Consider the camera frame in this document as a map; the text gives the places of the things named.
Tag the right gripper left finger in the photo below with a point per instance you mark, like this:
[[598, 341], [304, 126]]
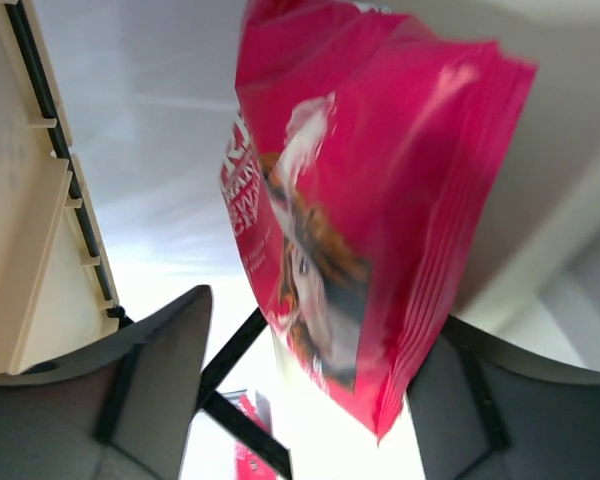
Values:
[[119, 408]]

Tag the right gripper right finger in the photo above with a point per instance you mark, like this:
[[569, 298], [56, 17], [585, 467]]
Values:
[[484, 408]]

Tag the pink real chips bag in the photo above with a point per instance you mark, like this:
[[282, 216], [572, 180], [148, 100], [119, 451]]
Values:
[[355, 176], [248, 465]]

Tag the beige three-tier shelf rack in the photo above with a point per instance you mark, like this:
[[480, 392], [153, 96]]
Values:
[[115, 117]]

